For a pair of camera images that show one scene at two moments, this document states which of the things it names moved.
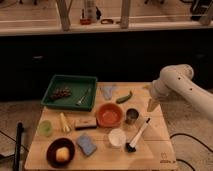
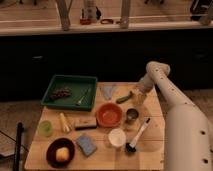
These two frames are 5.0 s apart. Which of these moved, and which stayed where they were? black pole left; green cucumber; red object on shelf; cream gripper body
Moved: cream gripper body
Stayed: red object on shelf; black pole left; green cucumber
